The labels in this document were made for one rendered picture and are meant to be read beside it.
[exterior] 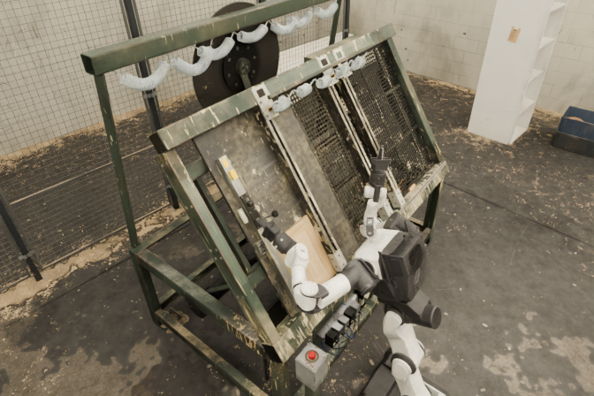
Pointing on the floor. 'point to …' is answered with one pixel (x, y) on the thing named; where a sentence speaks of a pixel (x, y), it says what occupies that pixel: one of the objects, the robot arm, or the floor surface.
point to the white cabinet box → (520, 48)
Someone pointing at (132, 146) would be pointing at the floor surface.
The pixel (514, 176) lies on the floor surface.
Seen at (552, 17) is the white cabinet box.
